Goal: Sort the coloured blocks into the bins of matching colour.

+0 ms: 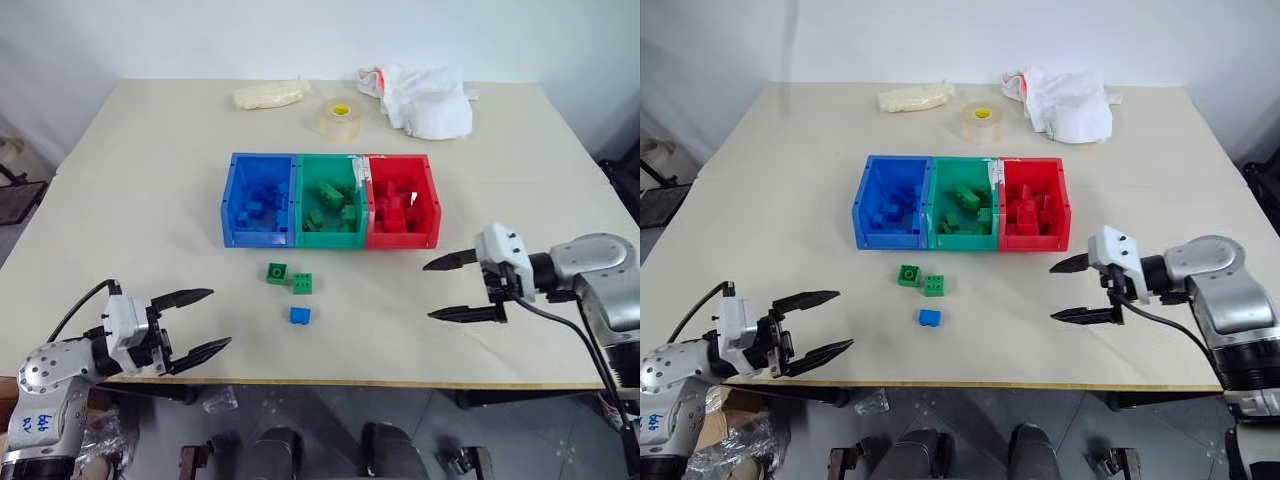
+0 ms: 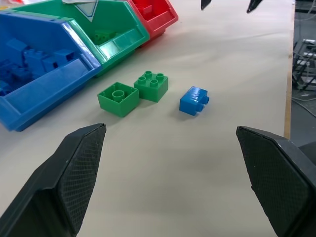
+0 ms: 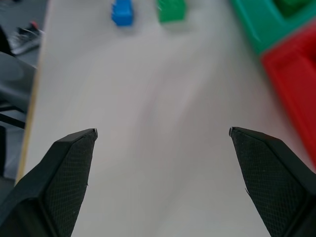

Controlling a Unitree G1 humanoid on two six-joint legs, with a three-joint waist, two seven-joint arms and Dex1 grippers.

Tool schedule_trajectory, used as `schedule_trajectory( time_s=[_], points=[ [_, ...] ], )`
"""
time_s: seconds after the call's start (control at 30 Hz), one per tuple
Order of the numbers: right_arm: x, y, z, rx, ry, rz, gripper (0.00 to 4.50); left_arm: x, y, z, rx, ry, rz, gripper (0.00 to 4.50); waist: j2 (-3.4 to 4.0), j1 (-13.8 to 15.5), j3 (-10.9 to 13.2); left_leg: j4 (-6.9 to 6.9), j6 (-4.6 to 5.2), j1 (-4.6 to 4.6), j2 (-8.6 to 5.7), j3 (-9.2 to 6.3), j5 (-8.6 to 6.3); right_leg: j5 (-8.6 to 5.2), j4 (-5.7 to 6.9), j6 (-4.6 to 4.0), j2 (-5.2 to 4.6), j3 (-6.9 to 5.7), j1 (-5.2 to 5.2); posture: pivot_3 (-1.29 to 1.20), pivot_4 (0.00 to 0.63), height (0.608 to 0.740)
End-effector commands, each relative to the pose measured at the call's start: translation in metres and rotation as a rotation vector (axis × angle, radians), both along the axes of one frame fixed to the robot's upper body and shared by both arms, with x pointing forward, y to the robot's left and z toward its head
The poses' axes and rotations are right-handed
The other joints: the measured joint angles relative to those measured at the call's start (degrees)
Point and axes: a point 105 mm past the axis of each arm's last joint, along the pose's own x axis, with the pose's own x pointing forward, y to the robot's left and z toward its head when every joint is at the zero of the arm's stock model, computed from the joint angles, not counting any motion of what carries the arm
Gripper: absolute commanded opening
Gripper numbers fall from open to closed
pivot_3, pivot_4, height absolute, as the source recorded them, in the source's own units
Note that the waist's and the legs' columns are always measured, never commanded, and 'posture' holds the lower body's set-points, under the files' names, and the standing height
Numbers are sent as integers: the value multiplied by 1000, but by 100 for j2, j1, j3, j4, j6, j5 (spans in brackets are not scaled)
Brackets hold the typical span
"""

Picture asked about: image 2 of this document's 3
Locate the metal rack with cables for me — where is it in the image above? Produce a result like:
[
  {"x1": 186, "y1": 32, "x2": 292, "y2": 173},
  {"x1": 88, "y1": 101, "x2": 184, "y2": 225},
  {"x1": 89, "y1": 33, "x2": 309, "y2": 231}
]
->
[{"x1": 292, "y1": 38, "x2": 316, "y2": 92}]

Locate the grey floor cable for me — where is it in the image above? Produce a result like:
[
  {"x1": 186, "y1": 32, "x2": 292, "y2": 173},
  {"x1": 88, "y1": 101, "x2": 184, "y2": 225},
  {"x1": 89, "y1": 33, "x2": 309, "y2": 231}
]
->
[{"x1": 291, "y1": 96, "x2": 316, "y2": 117}]

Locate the green block, hollow side up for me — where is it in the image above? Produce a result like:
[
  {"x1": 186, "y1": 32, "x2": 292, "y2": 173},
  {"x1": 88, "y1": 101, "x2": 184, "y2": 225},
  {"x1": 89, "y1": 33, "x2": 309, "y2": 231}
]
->
[{"x1": 97, "y1": 81, "x2": 140, "y2": 118}]

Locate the blue plastic bin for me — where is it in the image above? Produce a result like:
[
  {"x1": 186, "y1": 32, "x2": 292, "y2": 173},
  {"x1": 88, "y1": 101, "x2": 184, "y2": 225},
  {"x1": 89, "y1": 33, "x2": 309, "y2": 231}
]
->
[{"x1": 0, "y1": 10, "x2": 102, "y2": 133}]

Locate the red block inside bin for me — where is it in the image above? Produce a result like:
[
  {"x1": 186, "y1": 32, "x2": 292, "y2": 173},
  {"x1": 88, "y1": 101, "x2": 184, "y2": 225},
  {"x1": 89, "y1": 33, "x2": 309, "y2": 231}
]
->
[{"x1": 137, "y1": 4, "x2": 154, "y2": 20}]

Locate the green block, studs up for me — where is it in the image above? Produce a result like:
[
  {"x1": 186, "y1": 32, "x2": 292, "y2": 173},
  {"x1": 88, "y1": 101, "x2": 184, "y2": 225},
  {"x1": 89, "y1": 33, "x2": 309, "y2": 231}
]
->
[{"x1": 133, "y1": 71, "x2": 170, "y2": 103}]

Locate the blue square block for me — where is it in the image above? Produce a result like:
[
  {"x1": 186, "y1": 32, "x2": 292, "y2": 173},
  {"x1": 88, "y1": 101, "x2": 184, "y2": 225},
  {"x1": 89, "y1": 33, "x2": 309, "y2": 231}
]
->
[{"x1": 52, "y1": 49, "x2": 76, "y2": 69}]

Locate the green block inside bin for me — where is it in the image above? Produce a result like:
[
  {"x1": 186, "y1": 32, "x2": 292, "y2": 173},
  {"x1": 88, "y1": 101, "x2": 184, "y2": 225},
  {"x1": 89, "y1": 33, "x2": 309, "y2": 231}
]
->
[{"x1": 92, "y1": 30, "x2": 117, "y2": 46}]

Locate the green plastic bin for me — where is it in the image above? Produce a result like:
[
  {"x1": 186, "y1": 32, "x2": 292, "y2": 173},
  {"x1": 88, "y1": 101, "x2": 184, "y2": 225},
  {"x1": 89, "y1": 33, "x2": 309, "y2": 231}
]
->
[{"x1": 9, "y1": 0, "x2": 151, "y2": 79}]

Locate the blue block pile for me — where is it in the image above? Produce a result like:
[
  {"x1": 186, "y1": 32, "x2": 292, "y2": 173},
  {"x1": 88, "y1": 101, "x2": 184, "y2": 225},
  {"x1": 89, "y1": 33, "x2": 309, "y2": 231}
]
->
[{"x1": 0, "y1": 58, "x2": 36, "y2": 97}]

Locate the white triangle label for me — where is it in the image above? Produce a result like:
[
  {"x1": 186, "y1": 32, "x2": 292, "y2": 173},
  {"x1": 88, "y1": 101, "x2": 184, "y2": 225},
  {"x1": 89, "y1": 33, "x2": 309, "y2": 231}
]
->
[{"x1": 61, "y1": 0, "x2": 100, "y2": 23}]

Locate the red plastic bin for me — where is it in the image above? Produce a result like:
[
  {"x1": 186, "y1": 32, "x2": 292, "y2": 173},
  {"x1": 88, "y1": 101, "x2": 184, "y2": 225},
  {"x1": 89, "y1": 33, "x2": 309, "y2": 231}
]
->
[{"x1": 128, "y1": 0, "x2": 179, "y2": 40}]

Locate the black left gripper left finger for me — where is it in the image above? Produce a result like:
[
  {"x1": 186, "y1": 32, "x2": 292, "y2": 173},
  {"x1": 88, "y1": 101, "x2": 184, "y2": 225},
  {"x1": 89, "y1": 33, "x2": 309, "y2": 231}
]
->
[{"x1": 0, "y1": 123, "x2": 107, "y2": 237}]

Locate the blue flat block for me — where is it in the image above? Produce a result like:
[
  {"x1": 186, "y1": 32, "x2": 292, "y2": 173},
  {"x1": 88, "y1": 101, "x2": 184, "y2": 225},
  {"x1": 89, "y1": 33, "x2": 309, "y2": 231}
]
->
[{"x1": 5, "y1": 38, "x2": 28, "y2": 54}]

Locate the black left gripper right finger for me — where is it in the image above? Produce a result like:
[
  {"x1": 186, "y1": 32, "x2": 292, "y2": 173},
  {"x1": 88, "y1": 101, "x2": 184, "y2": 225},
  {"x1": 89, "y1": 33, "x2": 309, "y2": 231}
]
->
[{"x1": 236, "y1": 125, "x2": 316, "y2": 237}]

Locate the blue tall block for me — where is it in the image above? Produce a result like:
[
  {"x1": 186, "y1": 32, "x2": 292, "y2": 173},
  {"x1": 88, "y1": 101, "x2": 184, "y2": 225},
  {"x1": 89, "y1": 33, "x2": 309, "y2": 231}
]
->
[{"x1": 23, "y1": 47, "x2": 54, "y2": 75}]

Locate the blue block with side studs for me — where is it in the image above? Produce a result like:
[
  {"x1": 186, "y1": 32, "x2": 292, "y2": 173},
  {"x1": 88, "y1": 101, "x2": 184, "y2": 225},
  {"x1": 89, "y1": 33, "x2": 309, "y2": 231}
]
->
[{"x1": 179, "y1": 86, "x2": 211, "y2": 117}]

